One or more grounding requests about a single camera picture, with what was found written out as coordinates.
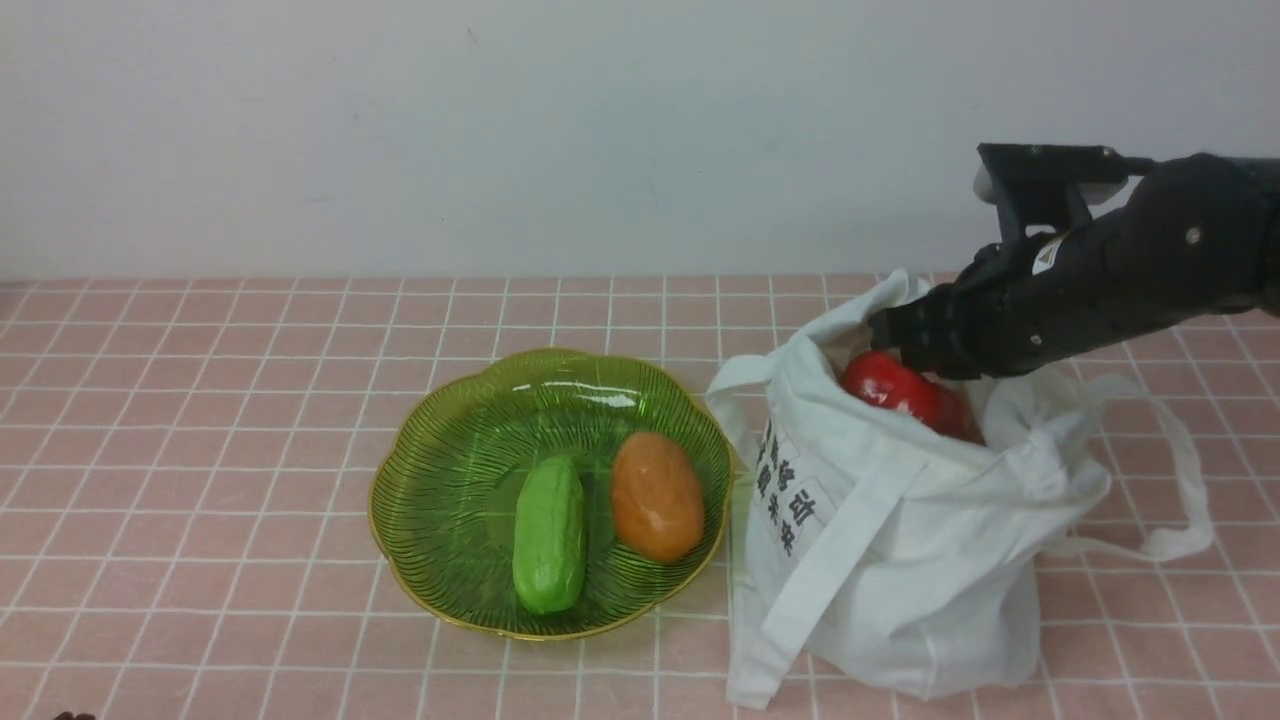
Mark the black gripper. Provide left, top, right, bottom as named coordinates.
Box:
left=867, top=225, right=1151, bottom=380

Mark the red bell pepper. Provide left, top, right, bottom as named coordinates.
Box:
left=838, top=350, right=984, bottom=445

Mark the white cloth bag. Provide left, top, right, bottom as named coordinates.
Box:
left=705, top=270, right=1215, bottom=710

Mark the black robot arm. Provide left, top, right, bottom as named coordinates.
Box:
left=868, top=143, right=1279, bottom=380

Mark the orange-brown potato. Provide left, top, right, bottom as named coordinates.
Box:
left=611, top=432, right=705, bottom=565

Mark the green transparent plastic plate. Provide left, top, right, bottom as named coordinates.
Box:
left=367, top=348, right=739, bottom=641

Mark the green cucumber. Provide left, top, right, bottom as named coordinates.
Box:
left=511, top=455, right=588, bottom=615

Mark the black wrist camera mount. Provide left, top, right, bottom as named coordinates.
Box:
left=973, top=143, right=1158, bottom=243

